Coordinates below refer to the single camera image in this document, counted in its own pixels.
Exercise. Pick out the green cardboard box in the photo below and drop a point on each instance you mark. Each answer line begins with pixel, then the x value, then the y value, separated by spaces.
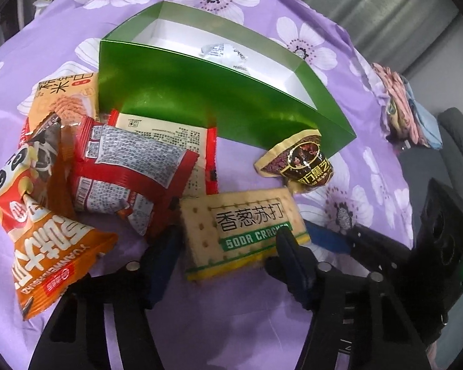
pixel 200 96

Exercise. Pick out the purple floral cloth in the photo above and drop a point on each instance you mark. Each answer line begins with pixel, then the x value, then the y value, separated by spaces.
pixel 233 169

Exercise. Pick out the beige red-edged snack packet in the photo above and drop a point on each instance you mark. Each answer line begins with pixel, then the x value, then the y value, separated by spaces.
pixel 166 133

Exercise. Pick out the soda cracker packet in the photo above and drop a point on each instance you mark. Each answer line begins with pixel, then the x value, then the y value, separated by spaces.
pixel 231 231

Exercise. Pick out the orange rice cracker packet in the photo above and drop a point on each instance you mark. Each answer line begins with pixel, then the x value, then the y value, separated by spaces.
pixel 65 100

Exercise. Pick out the orange panda snack packet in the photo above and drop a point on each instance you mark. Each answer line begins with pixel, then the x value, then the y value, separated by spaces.
pixel 42 246

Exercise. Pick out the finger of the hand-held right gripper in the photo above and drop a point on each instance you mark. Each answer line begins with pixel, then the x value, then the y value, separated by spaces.
pixel 328 238

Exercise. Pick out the pile of clothes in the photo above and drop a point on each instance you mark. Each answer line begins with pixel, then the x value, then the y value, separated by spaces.
pixel 405 104

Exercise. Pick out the red snack packet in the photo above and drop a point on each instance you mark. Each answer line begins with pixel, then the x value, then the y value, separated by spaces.
pixel 131 162

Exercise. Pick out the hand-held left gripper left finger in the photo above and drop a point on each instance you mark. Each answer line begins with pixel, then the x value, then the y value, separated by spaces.
pixel 162 262

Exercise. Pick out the dark sesame snack packet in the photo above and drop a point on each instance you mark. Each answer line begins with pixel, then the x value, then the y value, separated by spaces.
pixel 301 162

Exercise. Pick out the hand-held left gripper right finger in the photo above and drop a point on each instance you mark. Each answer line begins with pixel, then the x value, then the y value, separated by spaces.
pixel 293 269

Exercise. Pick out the grey curtain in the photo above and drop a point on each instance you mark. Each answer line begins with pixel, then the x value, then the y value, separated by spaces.
pixel 389 7

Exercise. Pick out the white snack packet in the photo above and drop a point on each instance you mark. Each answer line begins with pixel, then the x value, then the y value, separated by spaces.
pixel 223 52

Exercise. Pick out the grey chair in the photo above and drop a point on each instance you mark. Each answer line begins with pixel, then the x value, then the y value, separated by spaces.
pixel 461 131

